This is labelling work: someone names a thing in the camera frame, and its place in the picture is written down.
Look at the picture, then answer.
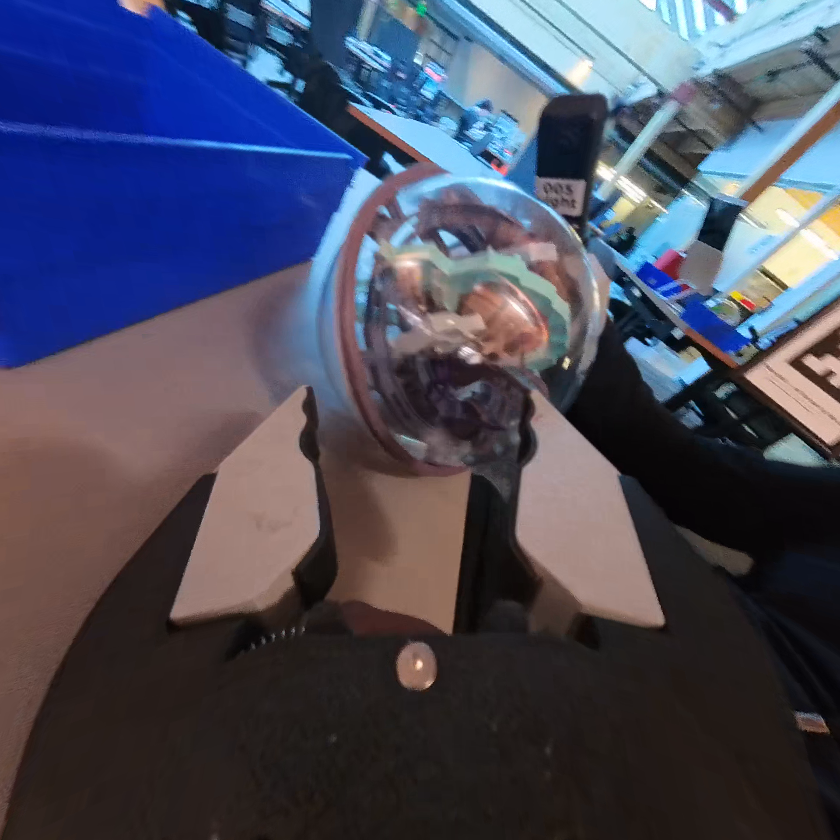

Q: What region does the desk with orange edge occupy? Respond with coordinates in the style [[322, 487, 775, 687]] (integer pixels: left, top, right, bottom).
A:
[[346, 101, 509, 175], [607, 252, 746, 370]]

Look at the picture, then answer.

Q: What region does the cardboard box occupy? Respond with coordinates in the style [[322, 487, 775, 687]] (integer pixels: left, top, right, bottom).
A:
[[679, 241, 724, 298]]

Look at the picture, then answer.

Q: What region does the blue plastic bin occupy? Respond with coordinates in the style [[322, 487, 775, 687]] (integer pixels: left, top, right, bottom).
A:
[[0, 0, 370, 370]]

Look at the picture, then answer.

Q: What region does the clear maze ball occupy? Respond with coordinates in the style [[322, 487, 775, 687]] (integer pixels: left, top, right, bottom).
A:
[[314, 163, 606, 477]]

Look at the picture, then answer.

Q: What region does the person's dark clothing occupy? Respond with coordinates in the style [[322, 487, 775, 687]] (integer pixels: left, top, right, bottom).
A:
[[718, 548, 840, 808]]

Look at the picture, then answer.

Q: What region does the black white printed marker board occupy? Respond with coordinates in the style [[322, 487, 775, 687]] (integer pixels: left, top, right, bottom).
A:
[[740, 314, 840, 462]]

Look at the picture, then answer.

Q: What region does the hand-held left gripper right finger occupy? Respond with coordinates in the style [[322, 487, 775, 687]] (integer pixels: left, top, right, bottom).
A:
[[455, 395, 666, 635]]

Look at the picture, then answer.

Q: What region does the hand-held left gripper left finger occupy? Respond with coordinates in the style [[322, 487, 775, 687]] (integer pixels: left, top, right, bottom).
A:
[[169, 385, 340, 626]]

